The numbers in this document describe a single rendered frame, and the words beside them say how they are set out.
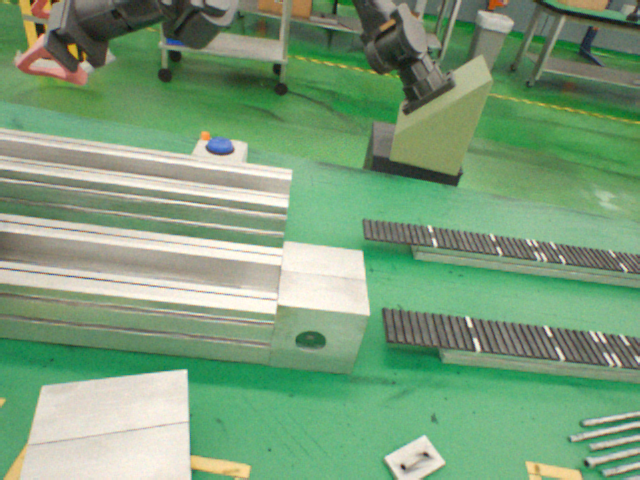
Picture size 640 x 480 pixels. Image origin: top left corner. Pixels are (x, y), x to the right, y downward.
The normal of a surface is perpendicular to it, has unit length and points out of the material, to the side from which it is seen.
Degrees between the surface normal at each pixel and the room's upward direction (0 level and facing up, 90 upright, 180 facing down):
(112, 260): 90
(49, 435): 0
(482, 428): 0
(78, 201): 90
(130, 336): 90
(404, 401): 0
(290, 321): 90
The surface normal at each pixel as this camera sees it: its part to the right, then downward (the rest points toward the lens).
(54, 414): 0.15, -0.79
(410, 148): -0.21, 0.56
